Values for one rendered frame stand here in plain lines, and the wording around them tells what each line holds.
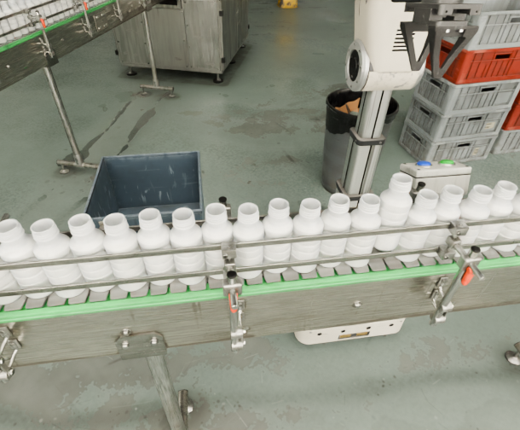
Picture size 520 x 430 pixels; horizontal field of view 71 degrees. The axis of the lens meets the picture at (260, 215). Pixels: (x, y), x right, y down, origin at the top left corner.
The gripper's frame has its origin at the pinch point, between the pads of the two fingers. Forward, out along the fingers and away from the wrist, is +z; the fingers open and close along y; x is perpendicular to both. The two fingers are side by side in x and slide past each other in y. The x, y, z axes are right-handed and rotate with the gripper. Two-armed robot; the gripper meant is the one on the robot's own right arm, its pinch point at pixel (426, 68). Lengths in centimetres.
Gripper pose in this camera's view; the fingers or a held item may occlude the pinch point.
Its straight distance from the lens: 68.3
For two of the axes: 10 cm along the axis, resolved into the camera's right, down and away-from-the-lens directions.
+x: 9.9, -0.8, 1.4
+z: -0.1, 8.5, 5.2
